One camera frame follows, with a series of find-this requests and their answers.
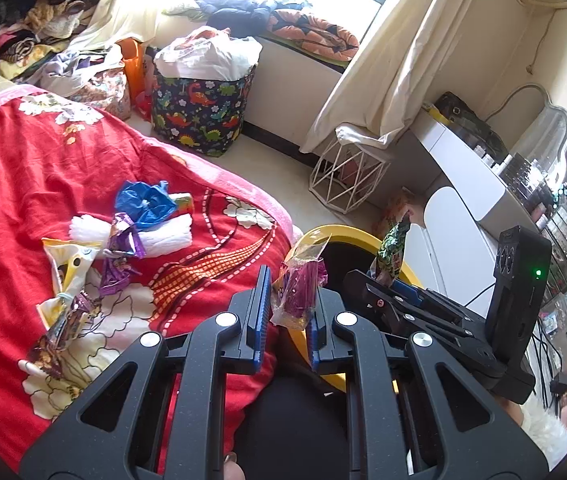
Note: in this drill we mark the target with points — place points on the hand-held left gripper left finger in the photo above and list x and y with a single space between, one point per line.
263 320

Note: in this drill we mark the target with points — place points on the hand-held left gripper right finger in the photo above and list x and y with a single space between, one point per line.
312 340

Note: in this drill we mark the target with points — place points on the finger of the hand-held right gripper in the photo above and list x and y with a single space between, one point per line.
378 305
438 305

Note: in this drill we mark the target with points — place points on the purple snack packet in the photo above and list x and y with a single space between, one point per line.
298 285

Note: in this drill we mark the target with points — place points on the green snack wrapper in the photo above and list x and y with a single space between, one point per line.
393 245

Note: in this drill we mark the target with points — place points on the yellow rim black trash bin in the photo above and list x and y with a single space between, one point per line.
343 235

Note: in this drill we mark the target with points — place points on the white pleated paper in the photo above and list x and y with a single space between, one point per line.
168 235

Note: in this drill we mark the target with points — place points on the small colourful wrapper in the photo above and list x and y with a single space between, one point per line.
183 204

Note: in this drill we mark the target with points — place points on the purple foil wrapper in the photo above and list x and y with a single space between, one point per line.
113 277
126 237

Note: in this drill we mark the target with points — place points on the blue plastic bag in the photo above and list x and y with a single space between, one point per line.
143 202

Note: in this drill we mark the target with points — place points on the brown snack packet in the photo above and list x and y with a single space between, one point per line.
63 330

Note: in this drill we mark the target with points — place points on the yellow snack packet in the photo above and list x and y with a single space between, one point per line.
70 260

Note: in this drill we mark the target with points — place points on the person's right forearm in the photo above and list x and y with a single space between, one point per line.
543 430

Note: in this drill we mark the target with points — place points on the person's left hand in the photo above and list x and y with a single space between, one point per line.
235 467

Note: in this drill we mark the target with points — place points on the pink floral item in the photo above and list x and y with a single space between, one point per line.
398 215

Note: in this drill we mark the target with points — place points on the black power adapter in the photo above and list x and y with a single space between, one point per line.
561 384

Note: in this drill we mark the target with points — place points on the dark clear storage box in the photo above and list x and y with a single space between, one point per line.
523 175

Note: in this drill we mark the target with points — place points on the white dressing table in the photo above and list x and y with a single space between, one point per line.
463 160

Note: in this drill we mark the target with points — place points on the dark handbag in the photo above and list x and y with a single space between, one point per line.
468 120

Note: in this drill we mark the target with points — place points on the small yellow object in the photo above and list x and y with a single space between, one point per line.
436 112

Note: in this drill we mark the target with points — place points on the dinosaur print laundry basket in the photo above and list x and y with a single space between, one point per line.
198 115

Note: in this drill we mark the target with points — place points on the white window seat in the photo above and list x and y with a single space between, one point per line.
293 90

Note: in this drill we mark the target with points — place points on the cream curtain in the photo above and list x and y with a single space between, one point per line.
123 5
413 50

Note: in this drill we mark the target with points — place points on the white cloth bundle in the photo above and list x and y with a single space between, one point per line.
213 57

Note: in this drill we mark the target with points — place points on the red floral blanket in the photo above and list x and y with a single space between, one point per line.
38 175

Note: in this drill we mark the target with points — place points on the floral fabric bag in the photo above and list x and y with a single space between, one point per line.
105 92

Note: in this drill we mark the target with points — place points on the orange patterned quilt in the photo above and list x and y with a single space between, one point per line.
318 32

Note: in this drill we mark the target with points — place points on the orange bag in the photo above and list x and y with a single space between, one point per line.
131 70

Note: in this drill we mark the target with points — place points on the orange pink garment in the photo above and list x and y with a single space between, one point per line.
206 34

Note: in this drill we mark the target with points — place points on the bedding on window sill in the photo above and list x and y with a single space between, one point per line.
233 12

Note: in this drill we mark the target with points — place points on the lavender white garment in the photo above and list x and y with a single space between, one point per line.
68 70

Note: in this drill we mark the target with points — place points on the white pillow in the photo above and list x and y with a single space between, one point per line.
181 11

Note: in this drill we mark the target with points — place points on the wavy frame mirror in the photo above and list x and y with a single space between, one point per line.
543 145

